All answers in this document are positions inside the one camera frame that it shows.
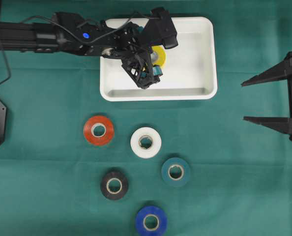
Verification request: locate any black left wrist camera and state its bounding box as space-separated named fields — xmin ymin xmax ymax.
xmin=139 ymin=7 xmax=178 ymax=49

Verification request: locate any yellow tape roll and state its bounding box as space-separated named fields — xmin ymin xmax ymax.
xmin=150 ymin=46 xmax=166 ymax=69

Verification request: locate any white tape roll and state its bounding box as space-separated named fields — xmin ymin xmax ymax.
xmin=130 ymin=127 xmax=162 ymax=159

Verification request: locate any white plastic tray case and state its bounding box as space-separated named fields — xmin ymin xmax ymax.
xmin=100 ymin=17 xmax=218 ymax=102

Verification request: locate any green tape roll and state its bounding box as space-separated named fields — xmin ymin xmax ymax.
xmin=161 ymin=157 xmax=191 ymax=187

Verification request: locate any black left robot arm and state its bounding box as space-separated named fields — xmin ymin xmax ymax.
xmin=0 ymin=8 xmax=178 ymax=89

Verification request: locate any black tape roll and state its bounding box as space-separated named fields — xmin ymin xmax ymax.
xmin=100 ymin=171 xmax=129 ymax=201

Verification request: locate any blue tape roll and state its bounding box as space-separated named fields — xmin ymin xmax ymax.
xmin=135 ymin=206 xmax=168 ymax=236

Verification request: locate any green table cloth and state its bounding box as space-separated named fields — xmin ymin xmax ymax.
xmin=0 ymin=0 xmax=292 ymax=236

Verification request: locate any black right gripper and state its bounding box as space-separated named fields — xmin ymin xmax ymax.
xmin=241 ymin=52 xmax=292 ymax=141

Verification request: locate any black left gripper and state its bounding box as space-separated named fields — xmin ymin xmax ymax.
xmin=101 ymin=21 xmax=163 ymax=89

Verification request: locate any red tape roll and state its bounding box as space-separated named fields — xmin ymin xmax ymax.
xmin=83 ymin=116 xmax=115 ymax=146

